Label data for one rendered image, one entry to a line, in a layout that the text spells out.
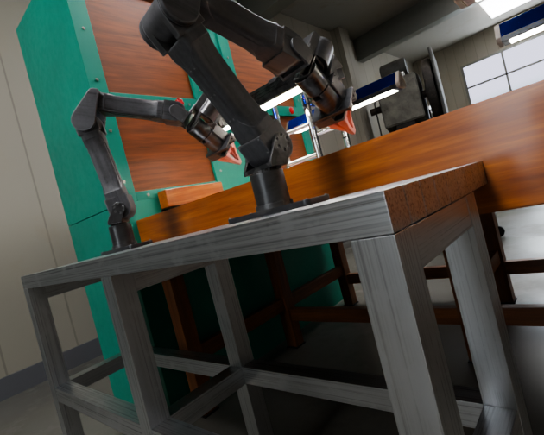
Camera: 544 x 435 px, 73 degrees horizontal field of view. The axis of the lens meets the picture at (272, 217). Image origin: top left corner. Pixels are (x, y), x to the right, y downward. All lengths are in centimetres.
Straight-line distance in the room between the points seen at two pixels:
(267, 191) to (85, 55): 114
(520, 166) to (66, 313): 265
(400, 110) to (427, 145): 515
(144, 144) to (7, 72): 168
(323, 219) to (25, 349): 256
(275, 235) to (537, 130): 46
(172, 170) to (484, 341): 133
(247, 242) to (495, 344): 38
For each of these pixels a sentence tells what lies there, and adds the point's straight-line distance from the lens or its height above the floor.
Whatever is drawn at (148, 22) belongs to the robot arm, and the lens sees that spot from 68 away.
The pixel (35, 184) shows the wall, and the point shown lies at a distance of 289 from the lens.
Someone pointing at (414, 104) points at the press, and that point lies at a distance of 585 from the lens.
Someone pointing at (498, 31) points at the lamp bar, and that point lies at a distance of 163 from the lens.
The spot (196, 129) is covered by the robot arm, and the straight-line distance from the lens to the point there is 112.
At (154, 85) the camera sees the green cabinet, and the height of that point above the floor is 132.
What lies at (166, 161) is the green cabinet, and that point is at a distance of 163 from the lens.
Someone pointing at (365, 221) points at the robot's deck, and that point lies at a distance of 34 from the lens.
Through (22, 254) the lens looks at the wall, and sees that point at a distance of 279.
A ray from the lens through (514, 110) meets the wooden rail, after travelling 71.
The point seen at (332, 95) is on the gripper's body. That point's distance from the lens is 84.
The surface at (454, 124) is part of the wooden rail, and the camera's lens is 72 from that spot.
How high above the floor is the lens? 68
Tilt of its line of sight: 1 degrees down
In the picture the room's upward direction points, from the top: 14 degrees counter-clockwise
